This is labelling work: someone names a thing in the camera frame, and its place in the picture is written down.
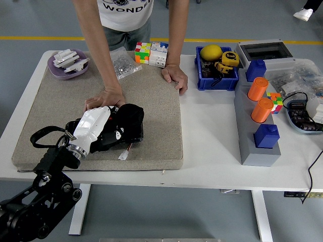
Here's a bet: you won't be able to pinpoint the white connector with red wires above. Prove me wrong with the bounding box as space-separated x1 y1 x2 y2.
118 142 133 161

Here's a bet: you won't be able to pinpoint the grey block holder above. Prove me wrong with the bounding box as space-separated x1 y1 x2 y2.
233 68 282 166

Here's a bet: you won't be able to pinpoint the grey enclosure with clear lid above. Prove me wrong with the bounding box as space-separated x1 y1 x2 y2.
234 39 296 71

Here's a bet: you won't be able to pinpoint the black hanging cable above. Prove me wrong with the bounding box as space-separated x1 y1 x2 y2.
301 148 323 204

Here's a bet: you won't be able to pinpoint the translucent white container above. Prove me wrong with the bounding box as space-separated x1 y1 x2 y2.
305 95 323 124

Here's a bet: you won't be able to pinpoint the black parts in bin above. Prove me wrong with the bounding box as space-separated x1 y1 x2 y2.
201 60 223 88

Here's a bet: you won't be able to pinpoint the white plastic bracket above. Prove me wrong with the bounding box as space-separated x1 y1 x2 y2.
63 57 91 74
54 49 81 69

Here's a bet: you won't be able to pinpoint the clear bag of screws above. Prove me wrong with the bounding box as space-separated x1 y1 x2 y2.
110 46 143 81

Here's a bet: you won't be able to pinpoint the person's left hand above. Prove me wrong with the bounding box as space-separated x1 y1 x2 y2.
161 64 189 96

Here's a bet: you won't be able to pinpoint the purple tray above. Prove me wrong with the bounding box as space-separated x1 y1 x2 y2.
47 48 89 80

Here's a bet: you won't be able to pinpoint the small colourful puzzle cube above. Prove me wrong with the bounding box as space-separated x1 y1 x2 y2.
266 92 282 114

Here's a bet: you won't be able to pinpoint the clear bag of dark parts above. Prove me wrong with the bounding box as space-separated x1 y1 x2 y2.
263 69 305 98

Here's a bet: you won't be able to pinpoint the yellow round tape measure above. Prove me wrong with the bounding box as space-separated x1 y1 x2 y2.
221 50 240 68

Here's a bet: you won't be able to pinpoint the blue plastic bin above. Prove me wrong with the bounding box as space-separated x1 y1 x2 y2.
194 45 240 91

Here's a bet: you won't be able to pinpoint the person in background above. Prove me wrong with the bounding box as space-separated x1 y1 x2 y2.
293 0 323 22

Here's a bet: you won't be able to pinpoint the thin black looped cable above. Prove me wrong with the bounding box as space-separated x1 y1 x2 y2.
282 91 309 113

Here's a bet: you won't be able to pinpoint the yellow and black tool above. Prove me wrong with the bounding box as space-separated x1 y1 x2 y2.
214 61 233 74

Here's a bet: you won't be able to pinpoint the orange cylinder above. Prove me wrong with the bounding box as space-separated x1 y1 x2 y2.
250 98 274 124
247 77 269 101

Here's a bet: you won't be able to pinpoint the white and black robot left hand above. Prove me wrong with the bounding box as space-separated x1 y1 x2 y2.
72 105 119 152

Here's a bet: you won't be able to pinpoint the grey-brown mat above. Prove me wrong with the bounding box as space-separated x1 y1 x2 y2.
11 50 184 172

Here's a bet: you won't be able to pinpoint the large colourful puzzle cube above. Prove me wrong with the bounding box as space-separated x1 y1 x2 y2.
134 41 152 64

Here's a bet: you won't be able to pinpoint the white and blue circuit breaker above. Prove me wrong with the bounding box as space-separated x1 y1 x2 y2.
149 41 169 69

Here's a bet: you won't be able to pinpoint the yellow lemon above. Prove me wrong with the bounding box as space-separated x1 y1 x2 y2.
200 44 223 61

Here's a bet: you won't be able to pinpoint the blue block with knob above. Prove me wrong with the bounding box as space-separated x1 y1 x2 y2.
253 124 280 149
246 59 266 83

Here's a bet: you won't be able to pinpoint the black power strip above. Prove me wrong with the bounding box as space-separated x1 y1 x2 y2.
283 191 323 198

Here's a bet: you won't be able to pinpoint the clear bag of blue parts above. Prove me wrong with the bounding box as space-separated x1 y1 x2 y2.
294 59 323 101

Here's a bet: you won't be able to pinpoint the person's right hand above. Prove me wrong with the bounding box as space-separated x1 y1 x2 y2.
83 87 126 112

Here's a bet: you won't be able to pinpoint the blue-grey tray of electronics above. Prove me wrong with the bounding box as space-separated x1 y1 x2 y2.
285 99 323 134

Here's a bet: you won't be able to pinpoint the white table leg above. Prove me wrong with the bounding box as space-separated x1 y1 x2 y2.
68 184 91 236
251 190 274 242

